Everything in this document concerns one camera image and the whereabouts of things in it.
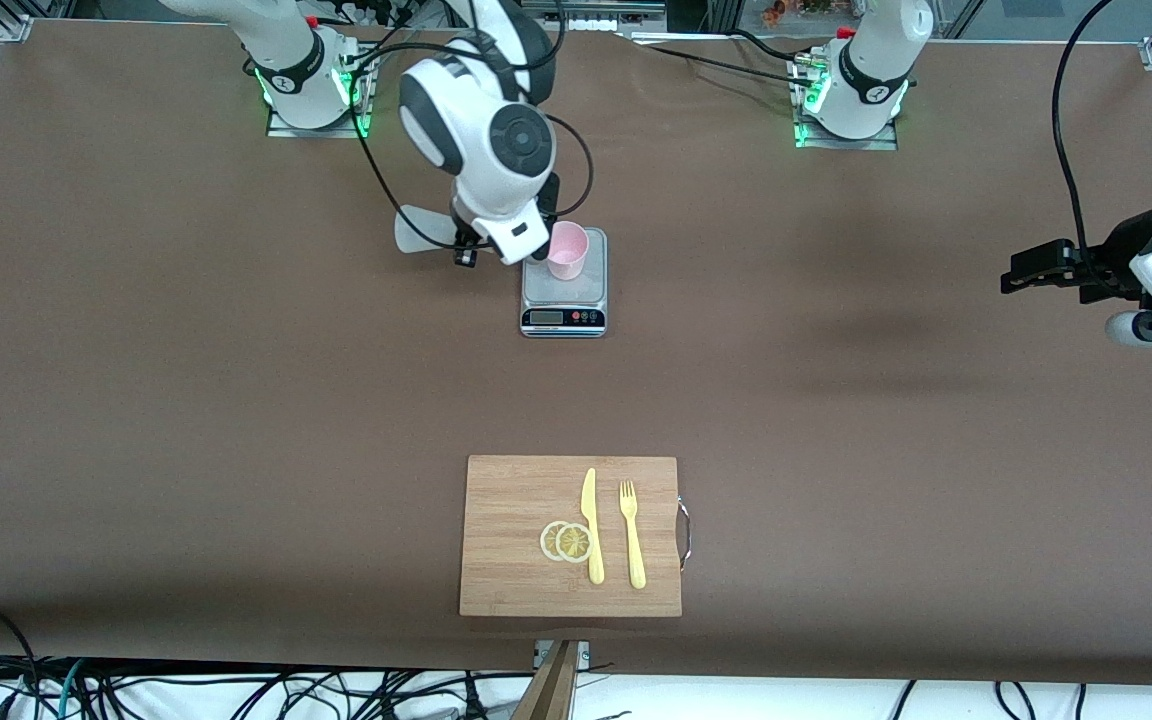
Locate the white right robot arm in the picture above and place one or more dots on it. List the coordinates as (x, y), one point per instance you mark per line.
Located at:
(476, 110)

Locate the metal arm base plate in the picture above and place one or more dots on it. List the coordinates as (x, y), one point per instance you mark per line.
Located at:
(321, 130)
(846, 143)

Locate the yellow plastic fork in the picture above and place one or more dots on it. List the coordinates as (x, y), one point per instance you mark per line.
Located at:
(634, 545)

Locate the grey power strip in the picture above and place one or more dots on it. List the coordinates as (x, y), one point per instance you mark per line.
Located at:
(616, 12)

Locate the yellow plastic knife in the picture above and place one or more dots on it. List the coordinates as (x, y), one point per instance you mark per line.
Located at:
(592, 520)

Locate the wooden post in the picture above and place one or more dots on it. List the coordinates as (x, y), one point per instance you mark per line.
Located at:
(551, 690)

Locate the small orange red items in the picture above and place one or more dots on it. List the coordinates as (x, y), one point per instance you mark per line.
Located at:
(796, 10)

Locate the pink plastic cup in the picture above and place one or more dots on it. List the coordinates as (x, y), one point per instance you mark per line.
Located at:
(568, 250)

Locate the lemon slice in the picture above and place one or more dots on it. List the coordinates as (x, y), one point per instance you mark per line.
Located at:
(574, 543)
(547, 541)

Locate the small metal bracket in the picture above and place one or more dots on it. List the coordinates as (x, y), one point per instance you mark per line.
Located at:
(584, 655)

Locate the brown table cover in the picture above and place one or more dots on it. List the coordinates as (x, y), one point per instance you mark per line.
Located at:
(836, 480)

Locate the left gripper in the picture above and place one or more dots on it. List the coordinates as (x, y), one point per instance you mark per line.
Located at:
(1114, 255)

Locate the wooden cutting board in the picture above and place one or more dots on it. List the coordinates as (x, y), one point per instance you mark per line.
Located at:
(516, 520)

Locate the translucent sauce bottle orange cap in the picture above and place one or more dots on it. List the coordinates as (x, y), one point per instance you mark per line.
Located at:
(426, 230)

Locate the silver digital kitchen scale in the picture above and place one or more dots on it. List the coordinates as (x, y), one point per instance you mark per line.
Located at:
(561, 318)

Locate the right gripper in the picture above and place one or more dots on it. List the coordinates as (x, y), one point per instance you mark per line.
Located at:
(549, 194)

